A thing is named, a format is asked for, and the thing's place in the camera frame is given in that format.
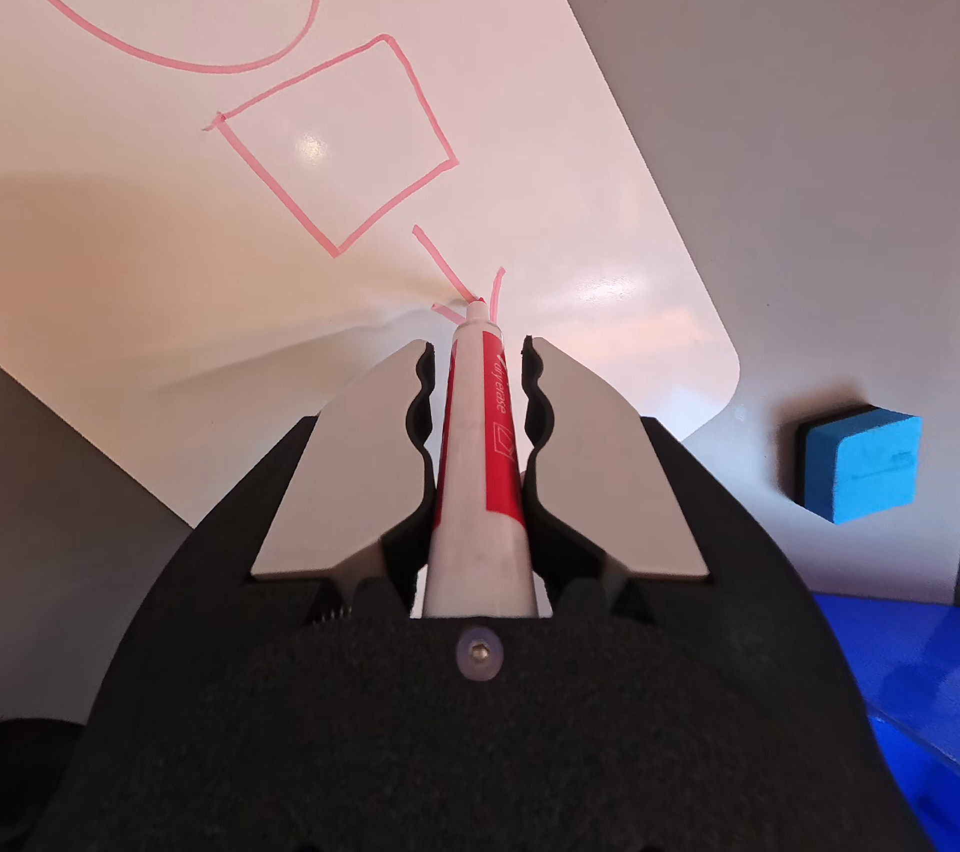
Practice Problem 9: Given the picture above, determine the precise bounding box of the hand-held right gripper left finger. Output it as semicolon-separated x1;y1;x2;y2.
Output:
249;340;438;607

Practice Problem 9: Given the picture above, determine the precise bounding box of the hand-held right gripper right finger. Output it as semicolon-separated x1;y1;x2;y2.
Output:
519;334;712;607

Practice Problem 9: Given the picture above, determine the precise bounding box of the red dry erase marker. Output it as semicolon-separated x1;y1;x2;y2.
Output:
422;297;543;619

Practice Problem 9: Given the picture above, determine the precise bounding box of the blue foam eraser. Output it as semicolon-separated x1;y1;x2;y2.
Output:
795;405;923;526

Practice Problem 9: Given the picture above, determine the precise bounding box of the white whiteboard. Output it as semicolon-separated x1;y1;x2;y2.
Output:
0;0;742;530

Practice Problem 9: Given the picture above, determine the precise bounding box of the blue plastic bin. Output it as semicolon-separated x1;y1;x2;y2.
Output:
813;591;960;852

